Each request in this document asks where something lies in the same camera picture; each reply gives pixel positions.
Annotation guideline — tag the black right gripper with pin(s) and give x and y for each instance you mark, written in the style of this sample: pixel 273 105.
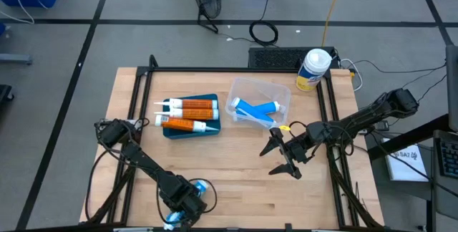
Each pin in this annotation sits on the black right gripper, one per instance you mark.
pixel 298 148

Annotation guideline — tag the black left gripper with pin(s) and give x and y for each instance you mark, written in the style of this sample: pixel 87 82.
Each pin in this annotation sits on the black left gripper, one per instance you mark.
pixel 182 199

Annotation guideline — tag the blue silicone tube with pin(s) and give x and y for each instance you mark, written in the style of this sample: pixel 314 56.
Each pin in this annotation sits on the blue silicone tube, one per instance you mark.
pixel 201 187
pixel 270 107
pixel 250 109

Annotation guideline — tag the orange sealant tube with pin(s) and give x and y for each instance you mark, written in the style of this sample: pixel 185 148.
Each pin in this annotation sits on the orange sealant tube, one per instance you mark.
pixel 197 114
pixel 182 124
pixel 197 103

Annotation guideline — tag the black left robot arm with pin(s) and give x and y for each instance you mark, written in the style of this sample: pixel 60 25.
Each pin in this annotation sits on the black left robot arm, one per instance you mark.
pixel 143 158

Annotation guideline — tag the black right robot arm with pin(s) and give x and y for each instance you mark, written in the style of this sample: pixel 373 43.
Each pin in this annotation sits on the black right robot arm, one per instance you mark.
pixel 365 117

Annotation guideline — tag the Lysol wipes canister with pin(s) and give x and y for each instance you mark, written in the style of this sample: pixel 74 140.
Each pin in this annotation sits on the Lysol wipes canister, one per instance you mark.
pixel 313 69

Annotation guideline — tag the teal plastic tray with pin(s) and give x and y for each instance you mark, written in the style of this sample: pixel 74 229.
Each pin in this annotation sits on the teal plastic tray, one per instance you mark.
pixel 186 135

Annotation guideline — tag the clear plastic container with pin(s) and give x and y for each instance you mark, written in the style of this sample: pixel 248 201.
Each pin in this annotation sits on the clear plastic container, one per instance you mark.
pixel 257 87

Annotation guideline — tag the black keyboard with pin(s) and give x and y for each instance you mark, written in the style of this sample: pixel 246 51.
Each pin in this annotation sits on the black keyboard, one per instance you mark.
pixel 272 58

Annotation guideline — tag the white paper sheet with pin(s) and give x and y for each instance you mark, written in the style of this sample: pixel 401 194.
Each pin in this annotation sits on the white paper sheet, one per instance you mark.
pixel 404 167

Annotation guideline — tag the black diagonal bar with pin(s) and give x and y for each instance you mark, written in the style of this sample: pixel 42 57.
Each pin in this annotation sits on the black diagonal bar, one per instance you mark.
pixel 411 137

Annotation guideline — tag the grey keyboard device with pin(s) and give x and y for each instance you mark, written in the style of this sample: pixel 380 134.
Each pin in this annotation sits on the grey keyboard device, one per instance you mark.
pixel 449 158

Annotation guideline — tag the grey monitor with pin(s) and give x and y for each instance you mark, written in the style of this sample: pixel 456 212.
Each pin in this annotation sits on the grey monitor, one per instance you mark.
pixel 452 89

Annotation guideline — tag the black object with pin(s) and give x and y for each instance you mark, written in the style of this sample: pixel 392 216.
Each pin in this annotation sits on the black object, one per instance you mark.
pixel 4 94

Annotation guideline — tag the grey table foot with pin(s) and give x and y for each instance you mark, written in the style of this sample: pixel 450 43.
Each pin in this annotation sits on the grey table foot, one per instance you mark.
pixel 14 59

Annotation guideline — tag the black aluminium table frame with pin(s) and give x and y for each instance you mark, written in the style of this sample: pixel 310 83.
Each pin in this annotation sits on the black aluminium table frame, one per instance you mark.
pixel 232 69

